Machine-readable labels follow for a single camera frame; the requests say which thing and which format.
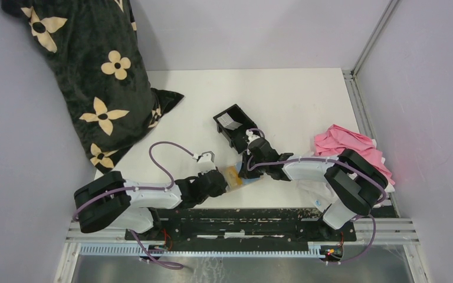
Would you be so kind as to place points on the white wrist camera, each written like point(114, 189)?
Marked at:
point(252, 135)
point(205, 161)

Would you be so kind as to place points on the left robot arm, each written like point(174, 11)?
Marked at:
point(112, 201)

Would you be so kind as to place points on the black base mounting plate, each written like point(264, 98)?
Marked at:
point(244, 230)

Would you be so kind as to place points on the white cloth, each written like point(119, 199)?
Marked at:
point(320, 194)

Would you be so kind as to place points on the black floral blanket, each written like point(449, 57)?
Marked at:
point(92, 49)

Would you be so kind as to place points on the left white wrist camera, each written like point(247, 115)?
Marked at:
point(205, 161)

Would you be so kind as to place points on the pink cloth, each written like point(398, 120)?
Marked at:
point(336, 139)

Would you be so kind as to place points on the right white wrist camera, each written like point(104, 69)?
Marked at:
point(252, 135)

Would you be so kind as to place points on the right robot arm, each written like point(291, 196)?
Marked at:
point(358, 184)

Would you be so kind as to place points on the black plastic tray box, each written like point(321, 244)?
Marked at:
point(236, 138)

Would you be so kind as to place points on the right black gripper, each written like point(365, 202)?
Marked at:
point(244, 171)

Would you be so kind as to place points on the aluminium frame rail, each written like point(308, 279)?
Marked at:
point(351, 77)

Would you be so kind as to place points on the stack of credit cards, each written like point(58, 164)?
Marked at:
point(227, 122)

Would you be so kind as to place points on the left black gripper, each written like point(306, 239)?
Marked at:
point(220, 191)

